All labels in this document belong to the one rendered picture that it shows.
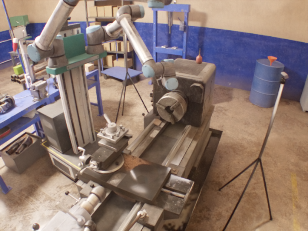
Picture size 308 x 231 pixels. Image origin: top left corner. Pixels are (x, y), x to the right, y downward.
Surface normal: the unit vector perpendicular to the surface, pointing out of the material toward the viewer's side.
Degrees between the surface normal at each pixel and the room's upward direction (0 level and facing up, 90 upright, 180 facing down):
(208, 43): 90
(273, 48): 90
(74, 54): 90
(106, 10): 90
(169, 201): 0
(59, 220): 0
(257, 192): 0
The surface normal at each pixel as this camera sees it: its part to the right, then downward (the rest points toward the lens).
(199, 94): -0.43, 0.46
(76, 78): 0.84, 0.28
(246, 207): 0.00, -0.86
